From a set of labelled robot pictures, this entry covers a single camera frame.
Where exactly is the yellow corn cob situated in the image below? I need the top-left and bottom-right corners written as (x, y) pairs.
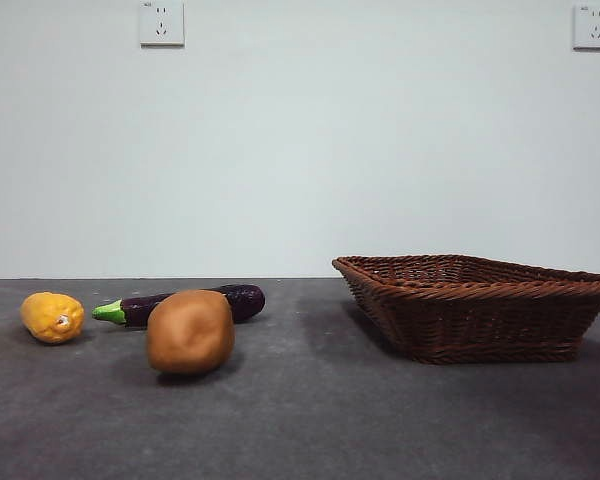
top-left (19, 292), bottom-right (86, 345)

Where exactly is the purple eggplant with green stem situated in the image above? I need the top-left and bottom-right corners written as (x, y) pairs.
top-left (91, 283), bottom-right (266, 330)

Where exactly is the white wall socket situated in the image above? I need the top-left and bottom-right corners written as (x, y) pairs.
top-left (139, 0), bottom-right (186, 49)
top-left (572, 3), bottom-right (600, 51)

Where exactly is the brown wicker basket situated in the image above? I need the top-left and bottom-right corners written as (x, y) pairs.
top-left (331, 254), bottom-right (600, 365)

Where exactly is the brown potato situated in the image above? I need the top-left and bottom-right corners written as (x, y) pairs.
top-left (145, 289), bottom-right (236, 376)

